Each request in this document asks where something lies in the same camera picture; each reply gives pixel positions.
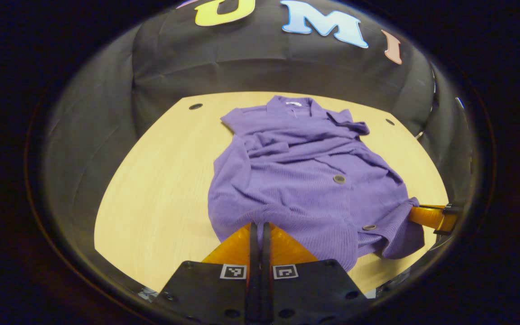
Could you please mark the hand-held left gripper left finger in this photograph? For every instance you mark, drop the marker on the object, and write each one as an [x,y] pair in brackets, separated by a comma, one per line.
[224,298]

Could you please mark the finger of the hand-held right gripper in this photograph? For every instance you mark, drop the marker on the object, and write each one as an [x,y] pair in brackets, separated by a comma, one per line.
[427,216]

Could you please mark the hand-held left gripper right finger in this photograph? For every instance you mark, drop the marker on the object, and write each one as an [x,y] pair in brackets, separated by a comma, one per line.
[309,293]

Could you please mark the purple knit shirt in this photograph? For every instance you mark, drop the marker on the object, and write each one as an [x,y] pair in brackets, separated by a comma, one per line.
[296,180]

